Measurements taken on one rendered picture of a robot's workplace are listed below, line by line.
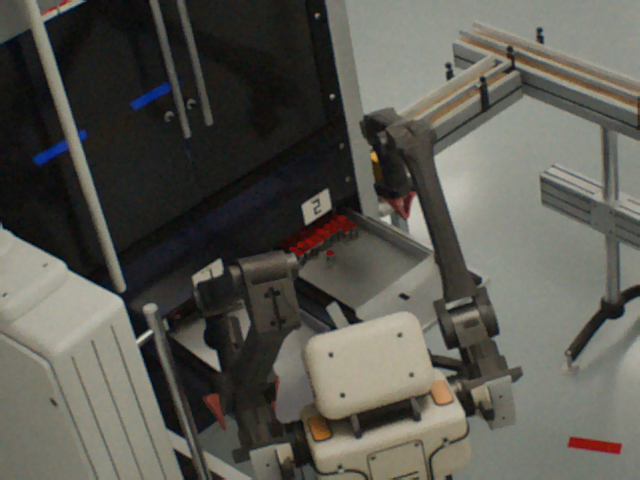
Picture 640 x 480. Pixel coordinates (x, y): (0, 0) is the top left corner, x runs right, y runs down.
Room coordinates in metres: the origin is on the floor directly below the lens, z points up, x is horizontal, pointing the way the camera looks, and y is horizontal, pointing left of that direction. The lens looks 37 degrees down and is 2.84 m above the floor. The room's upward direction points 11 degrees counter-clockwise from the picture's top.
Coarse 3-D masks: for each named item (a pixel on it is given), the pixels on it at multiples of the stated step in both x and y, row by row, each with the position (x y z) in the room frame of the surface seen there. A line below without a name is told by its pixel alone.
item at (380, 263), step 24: (360, 216) 2.63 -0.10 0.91; (360, 240) 2.58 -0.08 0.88; (384, 240) 2.56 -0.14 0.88; (408, 240) 2.49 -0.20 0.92; (312, 264) 2.52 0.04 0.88; (360, 264) 2.48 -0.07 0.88; (384, 264) 2.46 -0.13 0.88; (408, 264) 2.44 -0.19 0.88; (432, 264) 2.42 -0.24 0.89; (312, 288) 2.40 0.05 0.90; (336, 288) 2.41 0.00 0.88; (360, 288) 2.39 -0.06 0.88; (384, 288) 2.34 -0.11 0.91; (360, 312) 2.28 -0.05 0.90
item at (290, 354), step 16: (192, 320) 2.39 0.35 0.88; (240, 320) 2.35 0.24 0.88; (304, 320) 2.30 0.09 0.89; (176, 336) 2.34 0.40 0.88; (192, 336) 2.33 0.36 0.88; (288, 336) 2.26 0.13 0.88; (304, 336) 2.25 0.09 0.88; (192, 352) 2.24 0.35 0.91; (208, 352) 2.26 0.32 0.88; (288, 352) 2.21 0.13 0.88; (208, 368) 2.19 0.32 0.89; (288, 368) 2.15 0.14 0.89
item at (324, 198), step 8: (328, 192) 2.58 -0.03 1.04; (312, 200) 2.55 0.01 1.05; (320, 200) 2.57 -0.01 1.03; (328, 200) 2.58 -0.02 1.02; (304, 208) 2.54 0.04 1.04; (312, 208) 2.55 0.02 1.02; (320, 208) 2.57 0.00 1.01; (328, 208) 2.58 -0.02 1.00; (304, 216) 2.54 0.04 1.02; (312, 216) 2.55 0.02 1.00
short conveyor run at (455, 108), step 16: (448, 64) 3.16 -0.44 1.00; (480, 64) 3.18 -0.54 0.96; (496, 64) 3.23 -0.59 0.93; (448, 80) 3.16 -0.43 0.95; (464, 80) 3.17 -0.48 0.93; (480, 80) 3.05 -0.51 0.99; (496, 80) 3.14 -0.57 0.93; (512, 80) 3.13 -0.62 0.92; (432, 96) 3.07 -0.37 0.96; (448, 96) 3.10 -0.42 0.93; (464, 96) 3.08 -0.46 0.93; (480, 96) 3.05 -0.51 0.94; (496, 96) 3.09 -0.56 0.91; (512, 96) 3.13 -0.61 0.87; (400, 112) 3.00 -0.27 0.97; (416, 112) 3.04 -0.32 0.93; (432, 112) 2.98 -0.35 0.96; (448, 112) 3.01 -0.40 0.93; (464, 112) 3.01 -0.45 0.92; (480, 112) 3.05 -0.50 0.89; (496, 112) 3.09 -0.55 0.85; (448, 128) 2.98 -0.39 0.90; (464, 128) 3.01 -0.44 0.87; (448, 144) 2.97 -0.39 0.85
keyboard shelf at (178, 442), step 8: (168, 432) 2.10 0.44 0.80; (176, 440) 2.07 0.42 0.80; (184, 440) 2.07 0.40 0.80; (176, 448) 2.04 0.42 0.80; (184, 448) 2.04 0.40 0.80; (208, 456) 2.00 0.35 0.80; (208, 464) 1.98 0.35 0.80; (216, 464) 1.97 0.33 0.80; (224, 464) 1.97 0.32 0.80; (216, 472) 1.95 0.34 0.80; (224, 472) 1.94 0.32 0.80; (232, 472) 1.94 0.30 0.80
